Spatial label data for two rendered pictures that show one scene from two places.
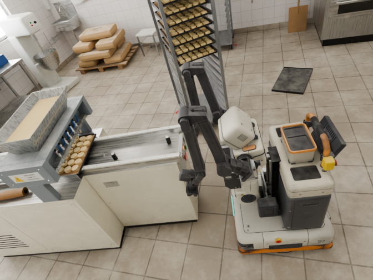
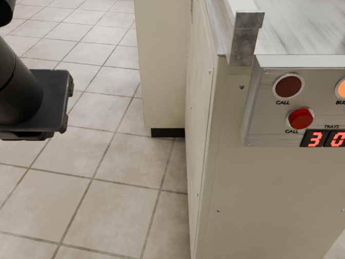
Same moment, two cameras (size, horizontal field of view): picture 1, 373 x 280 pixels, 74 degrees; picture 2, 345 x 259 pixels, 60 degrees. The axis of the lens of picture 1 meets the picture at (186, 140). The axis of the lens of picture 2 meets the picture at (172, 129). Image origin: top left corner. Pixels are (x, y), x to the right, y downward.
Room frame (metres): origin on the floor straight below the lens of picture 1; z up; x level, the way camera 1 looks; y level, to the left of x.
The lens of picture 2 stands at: (1.00, -0.22, 1.03)
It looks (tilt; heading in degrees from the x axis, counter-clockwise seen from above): 42 degrees down; 77
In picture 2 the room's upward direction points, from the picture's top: straight up
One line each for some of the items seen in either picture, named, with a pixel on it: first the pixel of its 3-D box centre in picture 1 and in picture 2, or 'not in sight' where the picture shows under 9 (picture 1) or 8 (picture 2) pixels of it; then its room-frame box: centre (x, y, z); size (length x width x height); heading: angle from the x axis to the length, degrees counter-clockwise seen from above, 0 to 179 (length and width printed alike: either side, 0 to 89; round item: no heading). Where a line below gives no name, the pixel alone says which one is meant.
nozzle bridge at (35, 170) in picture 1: (58, 145); not in sight; (1.49, 0.90, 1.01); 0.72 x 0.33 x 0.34; 167
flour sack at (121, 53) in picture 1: (118, 52); not in sight; (5.32, 0.82, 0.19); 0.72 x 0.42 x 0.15; 160
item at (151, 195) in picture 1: (149, 183); (247, 115); (1.38, 0.41, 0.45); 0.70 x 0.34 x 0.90; 77
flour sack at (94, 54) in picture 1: (97, 52); not in sight; (5.23, 1.19, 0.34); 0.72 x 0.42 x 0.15; 70
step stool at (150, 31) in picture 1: (152, 40); not in sight; (5.25, 0.07, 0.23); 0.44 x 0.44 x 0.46; 57
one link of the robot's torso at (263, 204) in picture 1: (253, 195); not in sight; (0.97, -0.35, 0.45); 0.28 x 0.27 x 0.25; 167
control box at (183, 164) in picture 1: (182, 151); (333, 105); (1.30, 0.05, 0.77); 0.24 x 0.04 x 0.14; 167
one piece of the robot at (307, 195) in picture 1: (290, 173); not in sight; (0.97, -0.61, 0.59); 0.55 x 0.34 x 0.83; 167
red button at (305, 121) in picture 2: not in sight; (300, 118); (1.24, 0.05, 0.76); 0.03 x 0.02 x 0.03; 167
